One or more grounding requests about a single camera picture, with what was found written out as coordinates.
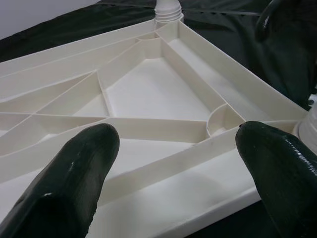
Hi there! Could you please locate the black tablecloth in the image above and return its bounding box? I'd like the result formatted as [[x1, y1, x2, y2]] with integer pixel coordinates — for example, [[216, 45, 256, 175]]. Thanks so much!
[[0, 0, 317, 238]]

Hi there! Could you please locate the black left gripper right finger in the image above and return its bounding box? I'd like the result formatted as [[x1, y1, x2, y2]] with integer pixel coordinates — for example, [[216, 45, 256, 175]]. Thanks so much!
[[235, 120, 317, 238]]

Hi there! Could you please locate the white plastic table top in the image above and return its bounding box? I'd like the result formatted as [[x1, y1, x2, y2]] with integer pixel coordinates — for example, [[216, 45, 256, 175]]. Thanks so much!
[[0, 16, 309, 238]]

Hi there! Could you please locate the white plastic table leg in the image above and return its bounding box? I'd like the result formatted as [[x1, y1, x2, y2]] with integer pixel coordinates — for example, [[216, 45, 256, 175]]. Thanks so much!
[[154, 0, 183, 23], [293, 93, 317, 149]]

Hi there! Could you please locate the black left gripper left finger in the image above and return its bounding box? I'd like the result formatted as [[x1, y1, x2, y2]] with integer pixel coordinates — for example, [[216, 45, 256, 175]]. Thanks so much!
[[0, 123, 121, 238]]

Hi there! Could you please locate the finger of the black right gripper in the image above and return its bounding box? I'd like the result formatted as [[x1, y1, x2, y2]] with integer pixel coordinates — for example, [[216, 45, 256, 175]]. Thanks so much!
[[255, 0, 317, 42], [271, 39, 317, 110]]

